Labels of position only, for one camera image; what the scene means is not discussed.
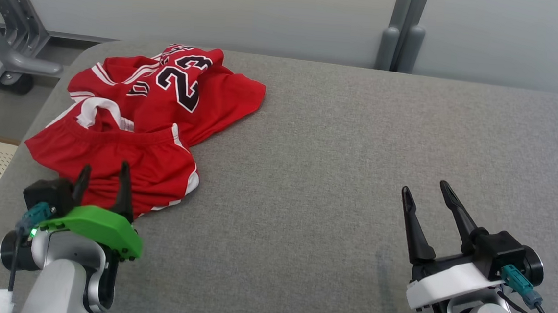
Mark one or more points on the black caster wheel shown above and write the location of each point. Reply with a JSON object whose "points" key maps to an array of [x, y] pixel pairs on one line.
{"points": [[15, 83]]}

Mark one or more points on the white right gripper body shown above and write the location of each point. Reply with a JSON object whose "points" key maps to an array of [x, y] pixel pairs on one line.
{"points": [[447, 283]]}

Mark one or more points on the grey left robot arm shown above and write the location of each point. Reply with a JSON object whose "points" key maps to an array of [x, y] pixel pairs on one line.
{"points": [[64, 284]]}

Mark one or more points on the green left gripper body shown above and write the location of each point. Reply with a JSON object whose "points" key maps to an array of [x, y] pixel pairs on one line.
{"points": [[102, 225]]}

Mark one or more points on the red number 23 basketball jersey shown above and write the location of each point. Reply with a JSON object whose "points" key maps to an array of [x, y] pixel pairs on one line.
{"points": [[214, 98]]}

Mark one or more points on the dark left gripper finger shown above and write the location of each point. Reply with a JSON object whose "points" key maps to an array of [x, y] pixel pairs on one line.
{"points": [[124, 195], [82, 184]]}

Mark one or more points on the grey rounded post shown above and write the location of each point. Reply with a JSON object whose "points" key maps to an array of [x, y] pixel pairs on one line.
{"points": [[410, 50], [387, 48]]}

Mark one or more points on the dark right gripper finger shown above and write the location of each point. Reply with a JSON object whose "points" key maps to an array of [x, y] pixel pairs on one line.
{"points": [[416, 235], [461, 218]]}

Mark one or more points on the grey fabric sofa cushion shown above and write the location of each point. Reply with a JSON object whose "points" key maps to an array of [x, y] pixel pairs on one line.
{"points": [[331, 180]]}

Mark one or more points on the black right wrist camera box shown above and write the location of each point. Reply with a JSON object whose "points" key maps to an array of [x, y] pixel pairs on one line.
{"points": [[498, 250]]}

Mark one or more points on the red Bulls basketball shorts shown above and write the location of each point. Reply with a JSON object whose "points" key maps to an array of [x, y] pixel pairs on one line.
{"points": [[111, 164]]}

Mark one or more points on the grey partition column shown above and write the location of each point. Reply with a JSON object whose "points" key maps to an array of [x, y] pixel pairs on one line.
{"points": [[407, 6]]}

